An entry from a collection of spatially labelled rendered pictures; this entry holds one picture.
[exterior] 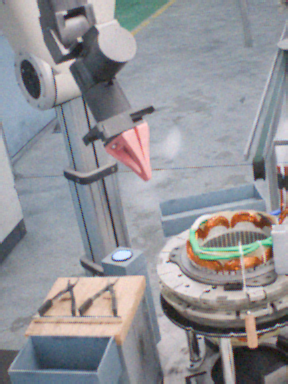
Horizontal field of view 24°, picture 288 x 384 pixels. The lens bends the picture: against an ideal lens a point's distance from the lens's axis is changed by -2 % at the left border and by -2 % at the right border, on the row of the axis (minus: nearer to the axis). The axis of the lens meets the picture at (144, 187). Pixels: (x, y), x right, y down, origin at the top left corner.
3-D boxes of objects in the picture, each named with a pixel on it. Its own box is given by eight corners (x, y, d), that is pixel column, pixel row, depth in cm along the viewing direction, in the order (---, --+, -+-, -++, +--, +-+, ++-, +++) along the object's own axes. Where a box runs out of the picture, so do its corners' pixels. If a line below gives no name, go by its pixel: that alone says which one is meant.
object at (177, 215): (265, 278, 179) (254, 182, 167) (275, 299, 169) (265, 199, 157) (174, 298, 178) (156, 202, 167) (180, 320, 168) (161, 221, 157)
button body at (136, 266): (161, 339, 162) (143, 251, 152) (145, 356, 157) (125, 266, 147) (138, 333, 166) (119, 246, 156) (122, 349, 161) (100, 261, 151)
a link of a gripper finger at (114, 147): (184, 161, 98) (154, 104, 99) (145, 179, 95) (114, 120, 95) (163, 175, 104) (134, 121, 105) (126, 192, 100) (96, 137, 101)
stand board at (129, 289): (122, 345, 119) (119, 335, 118) (27, 344, 125) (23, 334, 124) (146, 285, 137) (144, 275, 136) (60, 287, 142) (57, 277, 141)
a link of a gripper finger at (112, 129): (171, 167, 97) (141, 109, 98) (132, 185, 93) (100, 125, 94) (150, 181, 103) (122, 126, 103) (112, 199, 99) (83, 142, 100)
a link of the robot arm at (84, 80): (90, 57, 104) (60, 68, 101) (107, 36, 98) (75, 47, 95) (111, 95, 104) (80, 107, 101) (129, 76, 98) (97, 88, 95)
